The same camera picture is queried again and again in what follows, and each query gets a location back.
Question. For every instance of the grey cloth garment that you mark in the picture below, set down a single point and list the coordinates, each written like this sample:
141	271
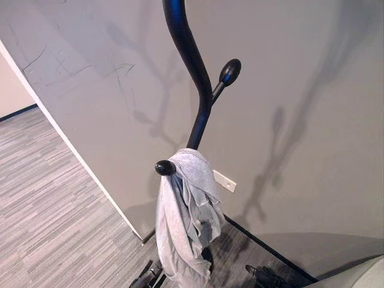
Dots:
177	216

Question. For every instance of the white wall outlet plate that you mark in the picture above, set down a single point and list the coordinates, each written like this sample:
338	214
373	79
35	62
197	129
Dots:
225	181

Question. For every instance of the black metal clothes rack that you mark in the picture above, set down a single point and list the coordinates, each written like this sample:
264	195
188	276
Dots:
188	54

